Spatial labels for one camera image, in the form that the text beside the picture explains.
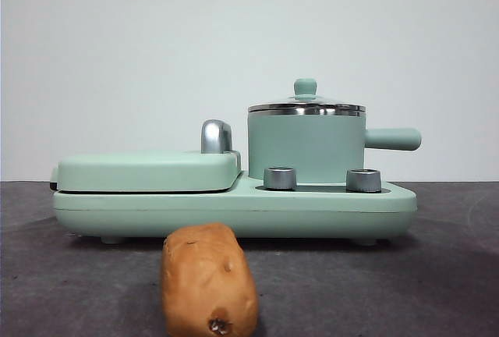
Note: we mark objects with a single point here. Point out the glass lid with green knob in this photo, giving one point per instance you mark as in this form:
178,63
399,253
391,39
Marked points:
306,87

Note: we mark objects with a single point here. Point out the brown potato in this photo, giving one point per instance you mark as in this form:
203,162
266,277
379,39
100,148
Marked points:
208,274

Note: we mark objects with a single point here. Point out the mint green griddle lid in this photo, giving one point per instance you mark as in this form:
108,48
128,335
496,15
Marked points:
136,169

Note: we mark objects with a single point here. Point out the silver control knob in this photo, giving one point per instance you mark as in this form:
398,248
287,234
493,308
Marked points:
279,178
363,179

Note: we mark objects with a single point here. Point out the mint green breakfast machine base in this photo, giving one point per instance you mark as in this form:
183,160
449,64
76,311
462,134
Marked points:
234,212

